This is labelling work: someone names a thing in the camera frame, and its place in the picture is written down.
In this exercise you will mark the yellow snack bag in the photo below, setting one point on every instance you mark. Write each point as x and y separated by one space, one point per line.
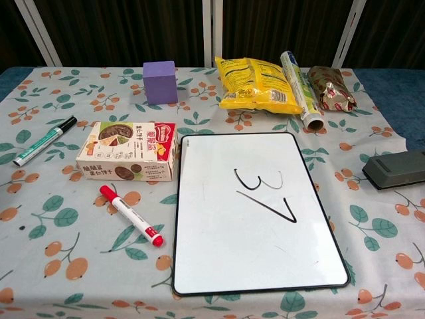
255 83

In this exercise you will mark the cookie box red beige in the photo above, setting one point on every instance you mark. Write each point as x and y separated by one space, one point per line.
126 149

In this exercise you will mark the purple foam block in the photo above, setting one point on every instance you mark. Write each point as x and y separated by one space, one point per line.
159 86

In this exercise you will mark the white upright frame post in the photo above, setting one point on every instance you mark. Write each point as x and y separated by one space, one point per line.
212 33

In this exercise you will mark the brown gold snack pack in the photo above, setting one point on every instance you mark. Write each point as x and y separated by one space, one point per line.
328 86

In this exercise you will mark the white slanted frame post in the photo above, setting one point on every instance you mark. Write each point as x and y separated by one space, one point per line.
36 30
348 36

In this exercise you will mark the red marker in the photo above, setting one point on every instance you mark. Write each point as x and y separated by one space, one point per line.
133 216

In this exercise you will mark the dark grey whiteboard eraser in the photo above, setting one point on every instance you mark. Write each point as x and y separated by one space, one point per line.
395 169

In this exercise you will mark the black curtain panel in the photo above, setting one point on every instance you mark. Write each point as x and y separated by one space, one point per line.
126 30
13 40
282 26
395 33

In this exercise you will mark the floral patterned tablecloth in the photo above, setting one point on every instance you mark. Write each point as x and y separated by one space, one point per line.
66 266

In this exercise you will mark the white whiteboard black frame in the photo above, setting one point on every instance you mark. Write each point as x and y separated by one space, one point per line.
232 249

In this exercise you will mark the green marker black cap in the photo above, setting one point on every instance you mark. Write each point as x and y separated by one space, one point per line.
40 143

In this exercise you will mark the cling wrap roll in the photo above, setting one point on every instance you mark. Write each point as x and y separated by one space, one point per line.
300 89

